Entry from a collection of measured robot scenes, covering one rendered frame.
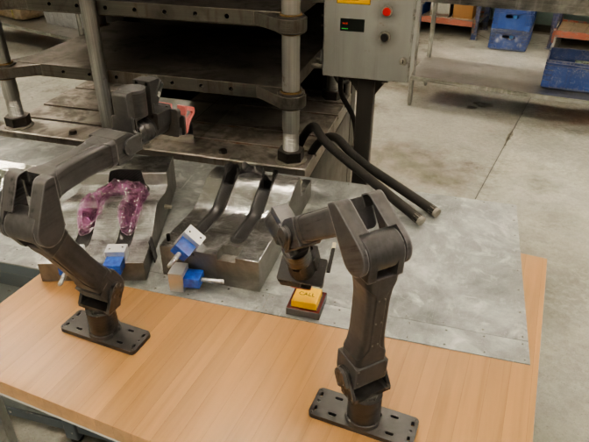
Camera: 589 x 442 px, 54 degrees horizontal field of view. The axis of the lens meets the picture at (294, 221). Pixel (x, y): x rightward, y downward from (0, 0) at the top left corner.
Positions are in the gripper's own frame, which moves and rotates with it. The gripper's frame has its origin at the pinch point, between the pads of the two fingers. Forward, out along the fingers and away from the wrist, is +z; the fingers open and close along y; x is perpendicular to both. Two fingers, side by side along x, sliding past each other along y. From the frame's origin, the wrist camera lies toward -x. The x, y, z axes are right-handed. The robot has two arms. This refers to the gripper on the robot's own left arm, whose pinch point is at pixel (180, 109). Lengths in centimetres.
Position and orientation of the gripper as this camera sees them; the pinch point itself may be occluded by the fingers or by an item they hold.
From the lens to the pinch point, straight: 143.0
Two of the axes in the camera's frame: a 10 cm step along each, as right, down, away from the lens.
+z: 3.8, -4.5, 8.1
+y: -9.2, -2.0, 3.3
